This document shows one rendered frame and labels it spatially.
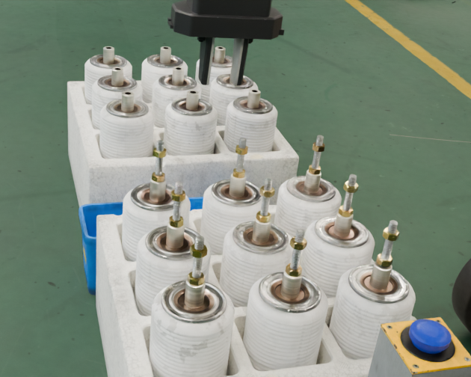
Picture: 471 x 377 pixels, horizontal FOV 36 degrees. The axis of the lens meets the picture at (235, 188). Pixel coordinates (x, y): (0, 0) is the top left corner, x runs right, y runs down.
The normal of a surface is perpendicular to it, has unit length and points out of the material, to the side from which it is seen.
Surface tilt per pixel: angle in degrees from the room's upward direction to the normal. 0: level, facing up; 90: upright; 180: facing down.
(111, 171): 90
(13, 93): 0
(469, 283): 73
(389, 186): 0
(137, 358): 0
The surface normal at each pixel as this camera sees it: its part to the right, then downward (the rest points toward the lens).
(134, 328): 0.11, -0.87
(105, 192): 0.29, 0.50
